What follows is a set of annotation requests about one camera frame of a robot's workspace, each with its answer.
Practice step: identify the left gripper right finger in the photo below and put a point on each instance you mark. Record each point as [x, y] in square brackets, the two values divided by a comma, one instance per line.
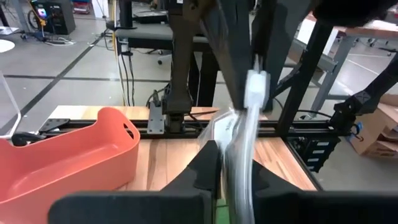
[311, 208]

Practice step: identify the clear plastic zip bag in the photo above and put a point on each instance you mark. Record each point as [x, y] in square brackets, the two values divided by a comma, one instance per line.
[239, 155]

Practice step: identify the orange plastic bin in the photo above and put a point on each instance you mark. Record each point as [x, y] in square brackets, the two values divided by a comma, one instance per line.
[62, 174]

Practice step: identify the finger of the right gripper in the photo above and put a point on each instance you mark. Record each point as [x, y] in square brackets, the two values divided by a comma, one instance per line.
[233, 46]
[276, 31]

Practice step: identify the white round floor plate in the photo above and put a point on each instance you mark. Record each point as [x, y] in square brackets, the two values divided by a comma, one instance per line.
[5, 46]

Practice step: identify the black vented control box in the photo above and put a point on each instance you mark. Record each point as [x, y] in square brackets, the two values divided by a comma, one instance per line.
[311, 155]

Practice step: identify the brown cardboard box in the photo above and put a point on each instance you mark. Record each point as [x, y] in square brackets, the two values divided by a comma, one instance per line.
[379, 130]

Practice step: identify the black computer tower with light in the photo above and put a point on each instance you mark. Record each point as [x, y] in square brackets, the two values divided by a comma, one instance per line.
[59, 18]

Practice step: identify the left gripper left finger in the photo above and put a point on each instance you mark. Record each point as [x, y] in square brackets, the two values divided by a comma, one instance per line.
[140, 208]

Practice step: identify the black desk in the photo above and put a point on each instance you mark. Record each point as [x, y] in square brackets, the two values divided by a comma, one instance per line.
[149, 32]

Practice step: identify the white bent tube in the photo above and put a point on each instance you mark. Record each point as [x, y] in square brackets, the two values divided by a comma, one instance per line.
[19, 116]

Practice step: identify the wooden table with grey legs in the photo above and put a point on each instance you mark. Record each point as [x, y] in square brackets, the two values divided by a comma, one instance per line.
[367, 31]

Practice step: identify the green elastic bandage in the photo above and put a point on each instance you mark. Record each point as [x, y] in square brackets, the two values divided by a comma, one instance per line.
[222, 216]

